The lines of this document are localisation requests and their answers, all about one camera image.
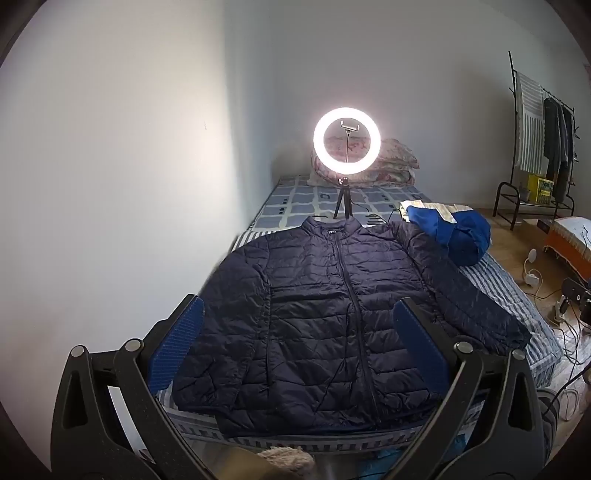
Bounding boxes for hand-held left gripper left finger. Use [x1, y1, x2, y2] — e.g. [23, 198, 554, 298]
[51, 294, 206, 480]

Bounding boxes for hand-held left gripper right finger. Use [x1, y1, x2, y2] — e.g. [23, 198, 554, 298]
[392, 296, 555, 480]

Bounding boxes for navy puffer jacket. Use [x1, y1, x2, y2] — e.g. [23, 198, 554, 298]
[171, 216, 532, 439]

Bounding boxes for dark hanging clothes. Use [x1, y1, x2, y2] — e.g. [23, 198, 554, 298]
[542, 96, 575, 204]

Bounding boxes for black metal clothes rack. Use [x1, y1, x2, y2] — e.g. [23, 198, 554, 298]
[494, 51, 580, 232]

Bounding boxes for blue striped bed sheet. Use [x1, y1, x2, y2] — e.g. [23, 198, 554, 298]
[157, 231, 563, 455]

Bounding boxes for blue jacket with reflective strips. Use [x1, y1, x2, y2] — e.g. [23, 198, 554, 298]
[399, 199, 491, 267]

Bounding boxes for beige fluffy cloth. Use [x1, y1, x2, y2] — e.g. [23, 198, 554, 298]
[256, 445, 317, 480]

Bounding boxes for black tripod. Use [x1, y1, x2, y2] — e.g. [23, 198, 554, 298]
[333, 176, 352, 219]

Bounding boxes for black device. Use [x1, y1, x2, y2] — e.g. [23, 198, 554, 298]
[561, 279, 591, 324]

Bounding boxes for folded floral quilt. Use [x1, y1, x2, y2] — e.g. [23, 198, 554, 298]
[308, 138, 421, 188]

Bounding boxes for orange and white furniture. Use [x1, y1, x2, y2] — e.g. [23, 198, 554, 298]
[544, 216, 591, 278]

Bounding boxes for blue checked bed sheet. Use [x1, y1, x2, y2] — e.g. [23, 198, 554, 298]
[247, 175, 437, 234]

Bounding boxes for yellow box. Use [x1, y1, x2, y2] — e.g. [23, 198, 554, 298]
[527, 174, 555, 206]

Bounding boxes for black phone holder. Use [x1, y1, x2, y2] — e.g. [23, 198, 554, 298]
[338, 119, 361, 163]

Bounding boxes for striped hanging towel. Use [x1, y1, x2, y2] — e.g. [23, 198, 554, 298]
[515, 71, 546, 175]

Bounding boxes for black floor cable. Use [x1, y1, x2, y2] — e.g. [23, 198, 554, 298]
[549, 362, 591, 409]

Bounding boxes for white ring light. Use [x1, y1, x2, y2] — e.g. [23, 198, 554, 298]
[313, 107, 382, 176]

